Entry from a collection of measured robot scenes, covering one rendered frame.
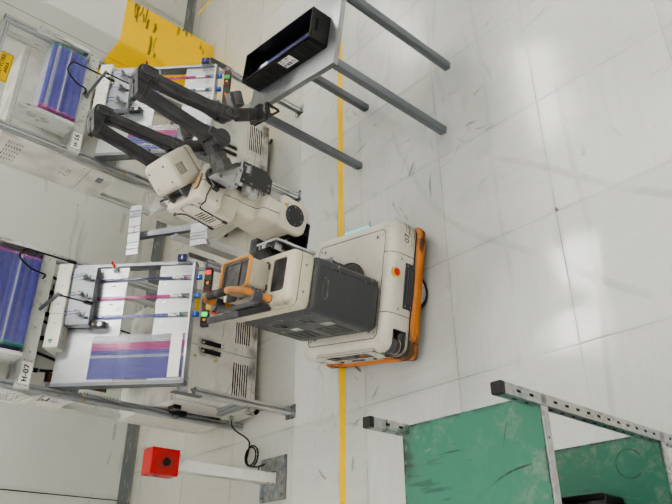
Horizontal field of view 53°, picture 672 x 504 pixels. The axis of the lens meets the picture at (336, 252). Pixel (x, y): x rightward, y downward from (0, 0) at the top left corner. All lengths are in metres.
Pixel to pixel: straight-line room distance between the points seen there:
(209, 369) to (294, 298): 1.35
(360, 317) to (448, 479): 1.35
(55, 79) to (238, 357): 2.02
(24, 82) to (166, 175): 1.99
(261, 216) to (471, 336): 1.08
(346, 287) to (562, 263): 0.92
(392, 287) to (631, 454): 1.38
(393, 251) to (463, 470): 1.62
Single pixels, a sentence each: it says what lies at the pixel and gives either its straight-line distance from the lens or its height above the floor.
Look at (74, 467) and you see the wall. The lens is 5.41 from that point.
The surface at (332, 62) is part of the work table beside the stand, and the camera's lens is 3.24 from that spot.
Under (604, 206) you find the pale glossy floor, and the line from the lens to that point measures 2.93.
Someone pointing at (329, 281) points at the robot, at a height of 0.60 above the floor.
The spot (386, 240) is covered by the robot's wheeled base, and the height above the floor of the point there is 0.28.
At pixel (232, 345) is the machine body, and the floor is 0.25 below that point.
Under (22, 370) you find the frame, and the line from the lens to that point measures 3.79.
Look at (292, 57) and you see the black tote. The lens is 3.45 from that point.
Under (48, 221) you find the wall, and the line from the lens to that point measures 5.84.
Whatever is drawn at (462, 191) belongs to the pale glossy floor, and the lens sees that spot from 3.43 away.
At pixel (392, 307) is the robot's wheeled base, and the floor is 0.25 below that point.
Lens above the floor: 2.35
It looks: 36 degrees down
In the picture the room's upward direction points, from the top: 68 degrees counter-clockwise
